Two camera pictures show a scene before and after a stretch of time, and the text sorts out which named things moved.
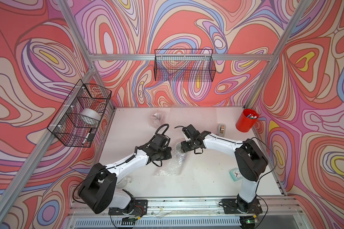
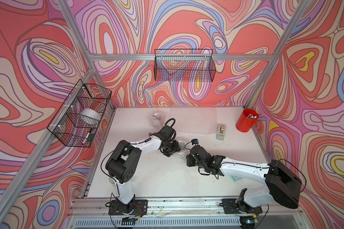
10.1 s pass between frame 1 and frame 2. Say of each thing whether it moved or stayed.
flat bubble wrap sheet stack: stayed
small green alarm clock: stayed
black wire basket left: stayed
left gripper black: moved
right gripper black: moved
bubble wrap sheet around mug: stayed
